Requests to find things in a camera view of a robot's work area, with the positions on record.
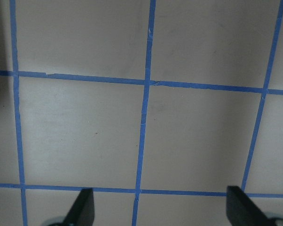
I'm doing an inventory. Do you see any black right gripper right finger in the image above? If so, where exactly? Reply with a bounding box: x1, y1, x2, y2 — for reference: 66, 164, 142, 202
226, 186, 280, 226

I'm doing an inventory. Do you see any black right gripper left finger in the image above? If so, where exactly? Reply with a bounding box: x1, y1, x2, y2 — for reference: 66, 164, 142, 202
63, 188, 95, 226

